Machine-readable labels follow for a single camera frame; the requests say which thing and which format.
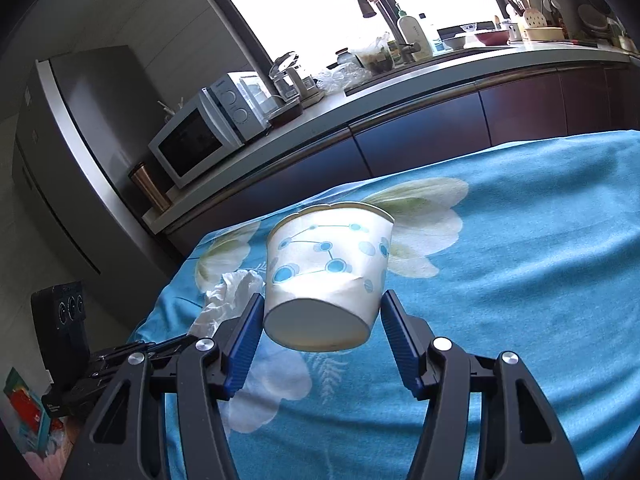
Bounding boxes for metal kitchen faucet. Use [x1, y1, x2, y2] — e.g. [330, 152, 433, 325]
[345, 0, 421, 63]

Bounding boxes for white kitchen countertop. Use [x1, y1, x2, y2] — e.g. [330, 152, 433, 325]
[142, 40, 633, 235]

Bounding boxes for kitchen window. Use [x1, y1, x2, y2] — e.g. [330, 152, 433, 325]
[200, 0, 521, 73]

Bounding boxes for dark red food container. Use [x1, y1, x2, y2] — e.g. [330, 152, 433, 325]
[267, 97, 305, 128]

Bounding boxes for cream pot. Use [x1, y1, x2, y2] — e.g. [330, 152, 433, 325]
[525, 26, 566, 41]

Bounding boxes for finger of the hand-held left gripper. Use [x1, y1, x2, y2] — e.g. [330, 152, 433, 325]
[125, 334, 201, 363]

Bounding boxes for colourful packaging box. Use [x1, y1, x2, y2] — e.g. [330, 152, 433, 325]
[2, 367, 66, 456]

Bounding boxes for red bowl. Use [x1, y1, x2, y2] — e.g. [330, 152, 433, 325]
[472, 29, 511, 46]

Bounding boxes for glass electric kettle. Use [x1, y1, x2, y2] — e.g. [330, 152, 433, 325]
[269, 51, 321, 106]

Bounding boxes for white tissue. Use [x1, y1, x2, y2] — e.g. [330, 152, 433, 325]
[187, 269, 266, 341]

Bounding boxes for utensil holder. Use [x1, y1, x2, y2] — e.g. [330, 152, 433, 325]
[500, 5, 523, 43]

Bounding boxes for blue floral tablecloth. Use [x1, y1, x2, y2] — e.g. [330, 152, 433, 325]
[132, 130, 640, 480]

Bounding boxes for white paper cup blue dots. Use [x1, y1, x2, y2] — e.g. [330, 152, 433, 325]
[263, 201, 395, 352]

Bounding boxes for clear plastic bag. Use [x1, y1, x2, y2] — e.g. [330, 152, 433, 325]
[317, 62, 376, 95]

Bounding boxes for grey refrigerator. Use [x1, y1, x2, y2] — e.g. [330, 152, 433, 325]
[12, 45, 186, 311]

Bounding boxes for copper thermos tumbler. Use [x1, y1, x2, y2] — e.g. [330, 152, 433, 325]
[128, 161, 173, 213]

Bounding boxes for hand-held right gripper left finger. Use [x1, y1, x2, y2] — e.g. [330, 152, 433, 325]
[60, 292, 266, 480]

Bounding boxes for white microwave oven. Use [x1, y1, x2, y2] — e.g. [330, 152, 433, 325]
[148, 72, 273, 190]

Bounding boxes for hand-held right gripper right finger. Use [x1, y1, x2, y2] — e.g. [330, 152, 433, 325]
[380, 290, 586, 480]

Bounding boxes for white dish soap bottle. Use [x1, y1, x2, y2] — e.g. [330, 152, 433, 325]
[397, 4, 436, 58]

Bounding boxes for dark base cabinets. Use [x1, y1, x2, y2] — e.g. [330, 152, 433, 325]
[165, 60, 640, 256]

